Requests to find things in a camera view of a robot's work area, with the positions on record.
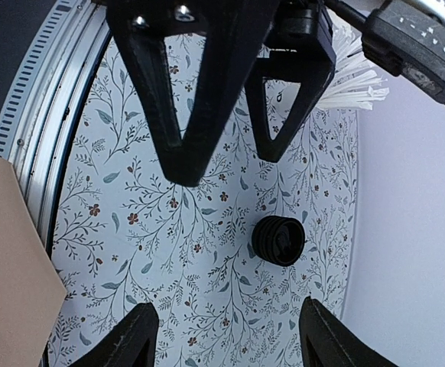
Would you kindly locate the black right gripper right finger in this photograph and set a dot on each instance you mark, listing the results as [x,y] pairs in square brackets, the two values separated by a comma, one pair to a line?
[325,341]

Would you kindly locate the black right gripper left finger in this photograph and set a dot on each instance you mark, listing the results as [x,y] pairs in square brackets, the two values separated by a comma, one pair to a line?
[132,342]

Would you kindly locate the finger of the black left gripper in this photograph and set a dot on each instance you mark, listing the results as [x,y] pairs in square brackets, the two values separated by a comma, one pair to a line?
[188,62]
[300,43]

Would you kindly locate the stack of black cup lids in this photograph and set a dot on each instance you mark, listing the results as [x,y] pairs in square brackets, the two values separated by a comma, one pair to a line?
[278,240]

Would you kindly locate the brown paper bag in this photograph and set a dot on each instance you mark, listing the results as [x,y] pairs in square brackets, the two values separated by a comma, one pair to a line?
[31,292]

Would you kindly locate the bundle of wrapped white straws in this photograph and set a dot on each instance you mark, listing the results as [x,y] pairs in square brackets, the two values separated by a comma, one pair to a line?
[355,85]

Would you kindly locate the floral tablecloth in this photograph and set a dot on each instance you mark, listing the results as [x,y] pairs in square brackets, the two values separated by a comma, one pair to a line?
[125,235]

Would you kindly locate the aluminium front rail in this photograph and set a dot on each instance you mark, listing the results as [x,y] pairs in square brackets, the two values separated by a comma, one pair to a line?
[44,102]

